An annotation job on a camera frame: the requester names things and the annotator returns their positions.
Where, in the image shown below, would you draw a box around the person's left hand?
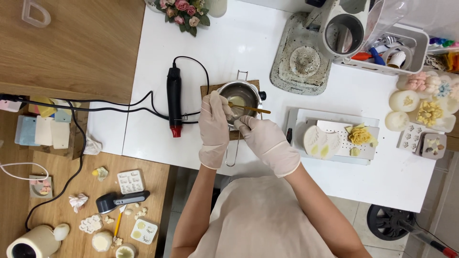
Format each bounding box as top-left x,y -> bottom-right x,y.
198,90 -> 235,170

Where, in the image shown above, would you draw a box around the person's right hand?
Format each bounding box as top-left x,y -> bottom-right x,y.
234,115 -> 302,178

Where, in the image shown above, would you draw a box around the golden wooden stick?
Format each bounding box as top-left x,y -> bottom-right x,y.
228,102 -> 272,114

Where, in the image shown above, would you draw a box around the brown cork board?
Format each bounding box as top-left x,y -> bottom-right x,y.
200,80 -> 261,141

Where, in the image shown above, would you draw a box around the steel melting pot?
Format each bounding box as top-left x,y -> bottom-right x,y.
217,80 -> 268,129

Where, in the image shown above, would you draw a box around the black heat gun red nozzle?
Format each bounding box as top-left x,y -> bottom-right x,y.
166,67 -> 183,138

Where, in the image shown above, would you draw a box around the white rectangular tray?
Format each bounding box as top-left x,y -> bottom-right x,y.
286,107 -> 381,166

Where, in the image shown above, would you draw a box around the white wing-shaped wax piece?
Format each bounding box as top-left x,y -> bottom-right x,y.
303,125 -> 343,160

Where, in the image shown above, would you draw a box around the stained white hot plate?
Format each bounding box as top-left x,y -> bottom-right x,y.
269,12 -> 333,96

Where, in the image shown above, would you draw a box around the white ribbed jar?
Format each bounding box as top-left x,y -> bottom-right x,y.
204,0 -> 229,18

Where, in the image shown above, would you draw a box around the pink rose bouquet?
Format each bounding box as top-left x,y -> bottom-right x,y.
155,0 -> 211,37

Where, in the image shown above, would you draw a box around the person's beige apron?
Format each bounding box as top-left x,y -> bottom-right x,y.
188,175 -> 337,258

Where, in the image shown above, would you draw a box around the perforated metal plate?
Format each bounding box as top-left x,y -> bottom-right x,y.
315,120 -> 380,160

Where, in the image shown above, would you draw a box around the white rectangular silicone mold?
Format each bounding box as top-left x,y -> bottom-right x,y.
117,169 -> 145,195

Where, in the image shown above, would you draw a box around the white cylindrical wax melter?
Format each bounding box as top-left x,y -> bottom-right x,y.
305,0 -> 372,61

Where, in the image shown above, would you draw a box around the scattered small white wax bits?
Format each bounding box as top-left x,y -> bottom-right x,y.
103,203 -> 149,248

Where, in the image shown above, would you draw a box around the white crumpled tissue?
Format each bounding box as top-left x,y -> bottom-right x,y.
83,130 -> 103,156
68,193 -> 89,214

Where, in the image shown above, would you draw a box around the white mold with yellow wax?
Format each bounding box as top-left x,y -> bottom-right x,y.
130,218 -> 158,245

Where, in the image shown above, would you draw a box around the plain round white candle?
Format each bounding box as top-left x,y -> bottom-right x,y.
384,111 -> 410,132

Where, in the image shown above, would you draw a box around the black grey handheld device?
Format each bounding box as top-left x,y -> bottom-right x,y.
95,190 -> 151,215

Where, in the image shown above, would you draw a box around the white candle with yellow flower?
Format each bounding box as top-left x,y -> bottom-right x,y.
389,90 -> 420,113

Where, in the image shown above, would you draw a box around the white organizer bin with tools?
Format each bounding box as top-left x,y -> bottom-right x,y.
333,23 -> 430,76

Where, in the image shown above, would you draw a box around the white flower silicone mold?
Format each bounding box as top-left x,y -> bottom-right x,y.
397,123 -> 424,151

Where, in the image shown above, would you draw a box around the black round wheel base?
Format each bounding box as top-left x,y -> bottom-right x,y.
366,204 -> 416,242

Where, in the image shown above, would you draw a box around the round candle with yellow top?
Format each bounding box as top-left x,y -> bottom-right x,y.
115,242 -> 137,258

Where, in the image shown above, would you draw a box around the white snowflake wax piece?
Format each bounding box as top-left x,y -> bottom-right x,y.
78,214 -> 104,234

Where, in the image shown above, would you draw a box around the pile of coloured wax tablets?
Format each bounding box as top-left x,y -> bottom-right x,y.
14,96 -> 84,150

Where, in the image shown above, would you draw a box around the white round wax candle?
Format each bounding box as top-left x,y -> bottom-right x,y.
91,231 -> 114,253

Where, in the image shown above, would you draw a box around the tray of wax flowers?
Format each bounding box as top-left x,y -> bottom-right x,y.
396,70 -> 459,133

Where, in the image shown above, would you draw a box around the grey square silicone mold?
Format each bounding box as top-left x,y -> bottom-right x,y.
419,133 -> 448,160

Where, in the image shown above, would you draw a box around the grey mold with pink wax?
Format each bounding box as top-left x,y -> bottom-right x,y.
29,174 -> 54,199

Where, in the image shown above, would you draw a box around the clear arch-shaped mold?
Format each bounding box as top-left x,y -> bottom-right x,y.
21,0 -> 52,29

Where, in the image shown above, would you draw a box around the white egg-shaped wax piece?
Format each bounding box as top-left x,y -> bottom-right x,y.
53,223 -> 71,242

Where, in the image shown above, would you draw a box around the heap of colourful craft supplies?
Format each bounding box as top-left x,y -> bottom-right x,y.
425,50 -> 459,73

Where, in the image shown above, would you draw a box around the row of coloured markers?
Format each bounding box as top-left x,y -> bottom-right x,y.
428,36 -> 459,50

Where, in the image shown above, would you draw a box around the black and red pole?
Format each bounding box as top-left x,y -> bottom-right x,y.
399,219 -> 459,258

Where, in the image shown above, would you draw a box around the cream cylindrical cup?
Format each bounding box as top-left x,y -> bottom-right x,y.
6,225 -> 62,258

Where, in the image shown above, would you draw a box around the black heat gun cable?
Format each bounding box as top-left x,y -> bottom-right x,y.
127,56 -> 210,125

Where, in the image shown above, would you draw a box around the black power cable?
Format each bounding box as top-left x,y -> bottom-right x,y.
0,93 -> 169,233

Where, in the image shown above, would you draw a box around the white thin cable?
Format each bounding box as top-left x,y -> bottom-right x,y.
0,162 -> 49,181

